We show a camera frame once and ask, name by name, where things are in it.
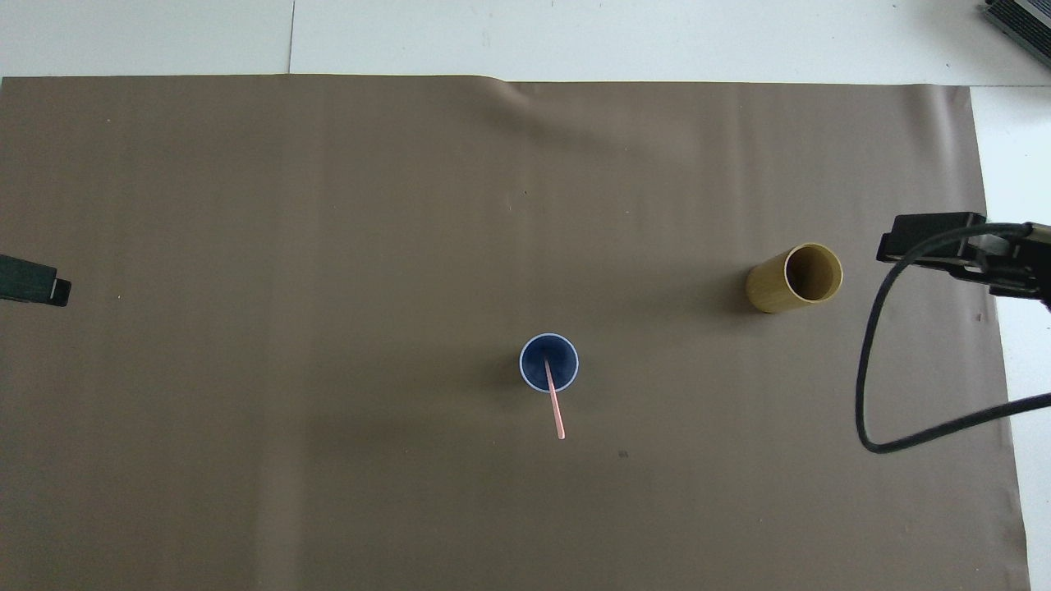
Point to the blue cup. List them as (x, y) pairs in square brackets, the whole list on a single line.
[(534, 355)]

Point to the pink chopstick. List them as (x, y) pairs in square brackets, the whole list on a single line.
[(556, 409)]

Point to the yellow bamboo cup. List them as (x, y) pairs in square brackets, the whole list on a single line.
[(768, 289)]

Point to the black stand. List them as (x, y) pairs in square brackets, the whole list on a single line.
[(1022, 18)]

